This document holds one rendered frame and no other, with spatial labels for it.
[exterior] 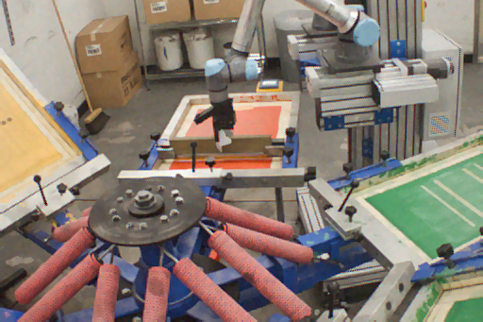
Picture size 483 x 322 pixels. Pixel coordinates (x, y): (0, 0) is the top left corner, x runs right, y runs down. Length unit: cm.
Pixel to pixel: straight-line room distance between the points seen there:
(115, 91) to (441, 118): 355
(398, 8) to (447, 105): 54
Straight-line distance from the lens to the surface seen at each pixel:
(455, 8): 590
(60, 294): 136
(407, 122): 268
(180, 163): 224
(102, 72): 541
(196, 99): 275
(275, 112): 258
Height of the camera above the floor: 203
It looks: 27 degrees down
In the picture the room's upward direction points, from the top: 7 degrees counter-clockwise
